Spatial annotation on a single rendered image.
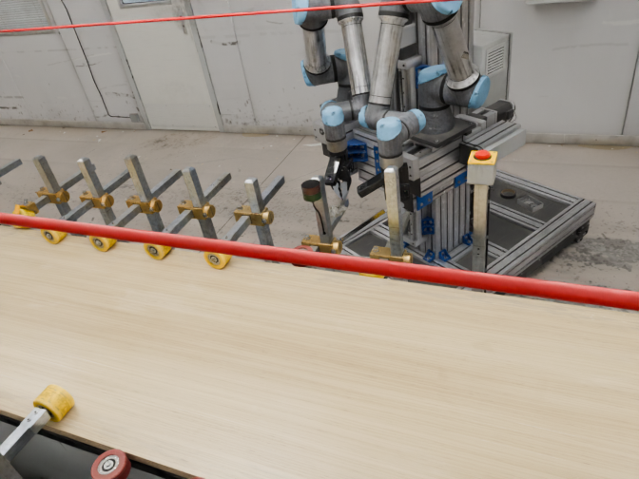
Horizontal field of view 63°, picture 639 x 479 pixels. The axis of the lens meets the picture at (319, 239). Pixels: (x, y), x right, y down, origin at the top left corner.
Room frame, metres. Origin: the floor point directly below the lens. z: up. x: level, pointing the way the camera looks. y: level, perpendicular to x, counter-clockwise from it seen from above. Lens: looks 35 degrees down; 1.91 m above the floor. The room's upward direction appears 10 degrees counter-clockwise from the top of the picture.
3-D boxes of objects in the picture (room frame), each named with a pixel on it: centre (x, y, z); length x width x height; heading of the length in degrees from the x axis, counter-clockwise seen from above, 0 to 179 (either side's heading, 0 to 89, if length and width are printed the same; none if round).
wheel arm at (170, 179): (1.86, 0.67, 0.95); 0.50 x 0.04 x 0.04; 152
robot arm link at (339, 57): (2.29, -0.26, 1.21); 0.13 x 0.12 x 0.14; 89
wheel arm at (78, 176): (2.15, 1.08, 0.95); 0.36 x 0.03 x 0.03; 152
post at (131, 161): (1.83, 0.64, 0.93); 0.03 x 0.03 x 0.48; 62
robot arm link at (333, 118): (1.75, -0.12, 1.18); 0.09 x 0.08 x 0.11; 179
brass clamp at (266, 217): (1.60, 0.22, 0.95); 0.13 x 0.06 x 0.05; 62
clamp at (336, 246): (1.48, 0.00, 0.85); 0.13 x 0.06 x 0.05; 62
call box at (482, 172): (1.24, -0.48, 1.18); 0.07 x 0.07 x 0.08; 62
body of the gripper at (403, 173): (1.47, -0.28, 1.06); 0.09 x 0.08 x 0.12; 82
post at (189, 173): (1.71, 0.42, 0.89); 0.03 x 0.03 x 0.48; 62
